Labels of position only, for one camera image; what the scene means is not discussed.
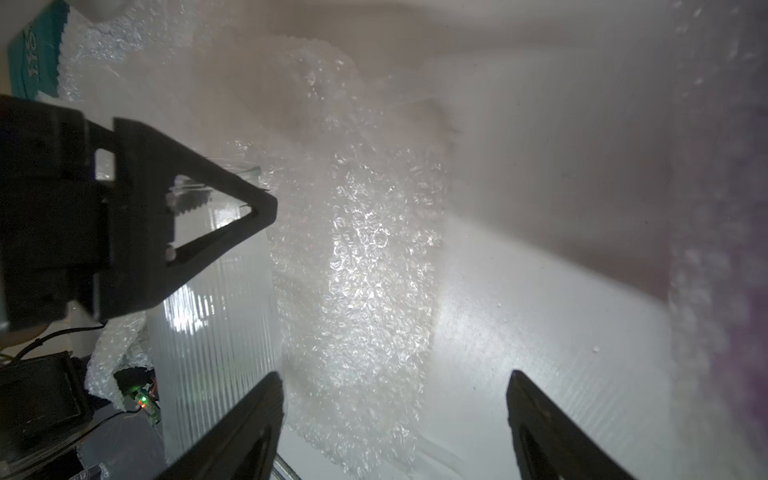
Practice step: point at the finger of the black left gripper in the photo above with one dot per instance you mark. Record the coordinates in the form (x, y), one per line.
(157, 180)

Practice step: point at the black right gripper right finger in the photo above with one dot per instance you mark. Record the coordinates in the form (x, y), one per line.
(547, 443)

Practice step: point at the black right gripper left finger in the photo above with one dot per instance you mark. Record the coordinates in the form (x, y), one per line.
(243, 444)

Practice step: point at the clear bubble wrap sheet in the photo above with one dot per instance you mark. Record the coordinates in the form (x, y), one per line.
(357, 159)

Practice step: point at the purple vase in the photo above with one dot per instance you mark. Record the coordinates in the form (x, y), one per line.
(718, 270)

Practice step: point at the green tool case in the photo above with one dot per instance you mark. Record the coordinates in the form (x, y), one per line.
(33, 54)

